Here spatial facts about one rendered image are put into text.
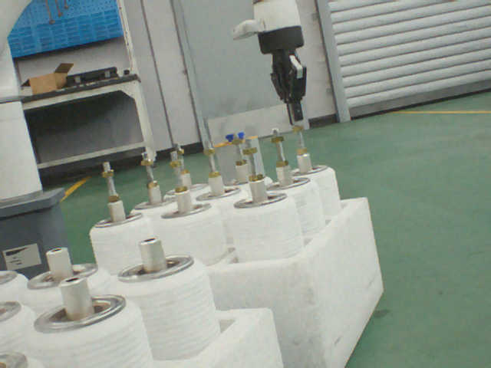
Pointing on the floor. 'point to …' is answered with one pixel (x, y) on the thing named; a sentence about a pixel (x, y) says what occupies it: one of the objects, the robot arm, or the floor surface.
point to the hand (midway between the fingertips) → (295, 113)
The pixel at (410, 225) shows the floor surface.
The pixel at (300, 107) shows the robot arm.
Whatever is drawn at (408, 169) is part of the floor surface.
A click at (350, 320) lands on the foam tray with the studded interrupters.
